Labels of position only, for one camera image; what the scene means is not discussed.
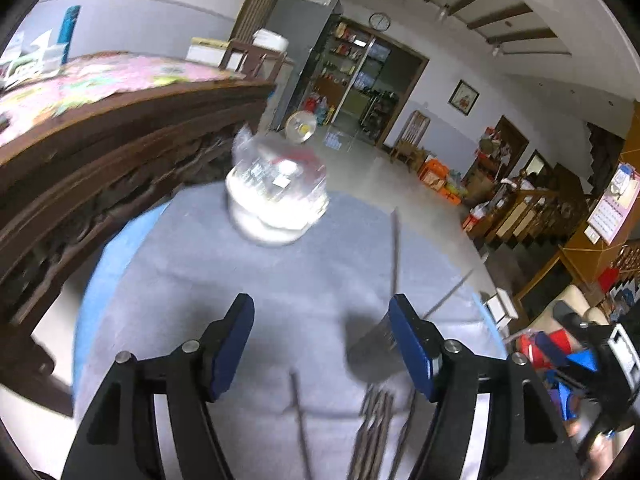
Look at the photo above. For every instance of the grey refrigerator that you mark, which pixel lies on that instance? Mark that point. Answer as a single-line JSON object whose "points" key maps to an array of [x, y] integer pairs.
{"points": [[300, 55]]}

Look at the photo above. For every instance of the orange plastic crate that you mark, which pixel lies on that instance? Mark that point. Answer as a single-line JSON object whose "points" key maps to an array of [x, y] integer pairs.
{"points": [[434, 172]]}

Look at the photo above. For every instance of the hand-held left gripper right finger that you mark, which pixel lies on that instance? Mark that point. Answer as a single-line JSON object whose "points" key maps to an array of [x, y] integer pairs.
{"points": [[411, 347]]}

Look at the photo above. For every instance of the carved dark wooden bench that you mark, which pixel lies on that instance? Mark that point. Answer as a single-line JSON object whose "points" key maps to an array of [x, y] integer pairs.
{"points": [[100, 170]]}

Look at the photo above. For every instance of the beige sofa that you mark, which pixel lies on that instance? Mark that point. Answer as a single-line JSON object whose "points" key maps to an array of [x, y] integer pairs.
{"points": [[570, 295]]}

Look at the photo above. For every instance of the pile of metal chopsticks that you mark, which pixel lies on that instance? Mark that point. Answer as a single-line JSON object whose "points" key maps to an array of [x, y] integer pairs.
{"points": [[375, 435]]}

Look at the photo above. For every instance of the grey table cloth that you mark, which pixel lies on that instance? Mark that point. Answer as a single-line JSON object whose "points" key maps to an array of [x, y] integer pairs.
{"points": [[300, 270]]}

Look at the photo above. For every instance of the clear plastic wrapped container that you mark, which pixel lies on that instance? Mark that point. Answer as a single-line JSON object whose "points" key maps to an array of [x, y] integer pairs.
{"points": [[275, 195]]}

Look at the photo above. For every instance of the round wall clock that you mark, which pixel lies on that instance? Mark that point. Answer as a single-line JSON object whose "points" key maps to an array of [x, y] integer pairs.
{"points": [[380, 21]]}

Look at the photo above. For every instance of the small yellow fan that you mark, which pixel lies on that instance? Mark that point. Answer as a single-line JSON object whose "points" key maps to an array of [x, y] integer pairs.
{"points": [[300, 127]]}

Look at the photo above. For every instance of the red object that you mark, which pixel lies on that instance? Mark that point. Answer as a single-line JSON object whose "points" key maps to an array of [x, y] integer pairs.
{"points": [[537, 350]]}

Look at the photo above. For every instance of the pink floral cloth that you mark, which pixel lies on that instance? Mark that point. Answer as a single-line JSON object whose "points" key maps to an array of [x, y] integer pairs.
{"points": [[110, 80]]}

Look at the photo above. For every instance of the small white stool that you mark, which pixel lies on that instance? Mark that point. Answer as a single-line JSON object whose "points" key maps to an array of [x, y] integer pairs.
{"points": [[501, 308]]}

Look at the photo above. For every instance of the white paper boxes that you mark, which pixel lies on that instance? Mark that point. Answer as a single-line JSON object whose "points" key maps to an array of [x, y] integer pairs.
{"points": [[25, 60]]}

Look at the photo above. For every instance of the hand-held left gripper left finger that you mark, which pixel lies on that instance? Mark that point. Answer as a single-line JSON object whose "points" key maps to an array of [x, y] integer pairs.
{"points": [[234, 345]]}

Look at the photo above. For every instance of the framed wall picture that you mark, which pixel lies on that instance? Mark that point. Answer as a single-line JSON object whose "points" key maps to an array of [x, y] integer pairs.
{"points": [[464, 97]]}

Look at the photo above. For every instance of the white cardboard box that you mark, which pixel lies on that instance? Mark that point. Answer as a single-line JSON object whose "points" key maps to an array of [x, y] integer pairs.
{"points": [[206, 51]]}

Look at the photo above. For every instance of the shelves with goods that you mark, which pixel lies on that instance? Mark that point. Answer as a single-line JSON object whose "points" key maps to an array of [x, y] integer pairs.
{"points": [[350, 70]]}

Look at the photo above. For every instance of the wooden stair railing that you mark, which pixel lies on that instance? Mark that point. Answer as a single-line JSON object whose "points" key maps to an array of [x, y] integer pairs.
{"points": [[525, 210]]}

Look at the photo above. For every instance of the wall calendar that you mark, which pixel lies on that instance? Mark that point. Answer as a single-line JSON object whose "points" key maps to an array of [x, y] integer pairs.
{"points": [[612, 205]]}

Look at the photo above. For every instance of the wooden chair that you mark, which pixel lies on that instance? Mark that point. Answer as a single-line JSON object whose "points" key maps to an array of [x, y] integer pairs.
{"points": [[412, 135]]}

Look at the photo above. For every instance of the slender metal chopstick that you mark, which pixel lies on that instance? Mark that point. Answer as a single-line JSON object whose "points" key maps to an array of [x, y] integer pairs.
{"points": [[450, 292], [396, 260], [300, 420]]}

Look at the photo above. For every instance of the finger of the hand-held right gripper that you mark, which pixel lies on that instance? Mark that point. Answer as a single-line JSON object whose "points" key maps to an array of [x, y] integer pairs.
{"points": [[575, 316], [585, 361]]}

